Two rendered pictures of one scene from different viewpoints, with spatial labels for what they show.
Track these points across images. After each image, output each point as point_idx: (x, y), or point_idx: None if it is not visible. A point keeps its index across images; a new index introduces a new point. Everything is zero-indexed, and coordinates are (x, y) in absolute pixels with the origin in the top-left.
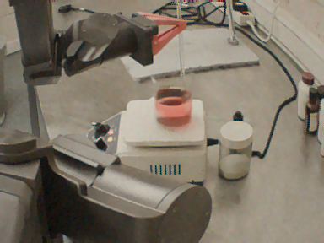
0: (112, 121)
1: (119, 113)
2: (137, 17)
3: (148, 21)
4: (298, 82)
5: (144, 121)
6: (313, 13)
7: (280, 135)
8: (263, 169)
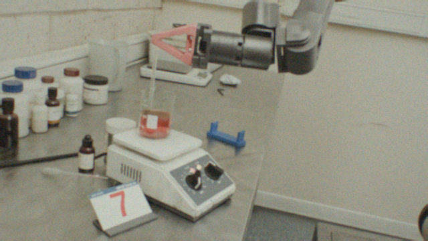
0: (180, 176)
1: (169, 173)
2: (202, 25)
3: (201, 23)
4: None
5: (174, 142)
6: None
7: (41, 155)
8: (99, 150)
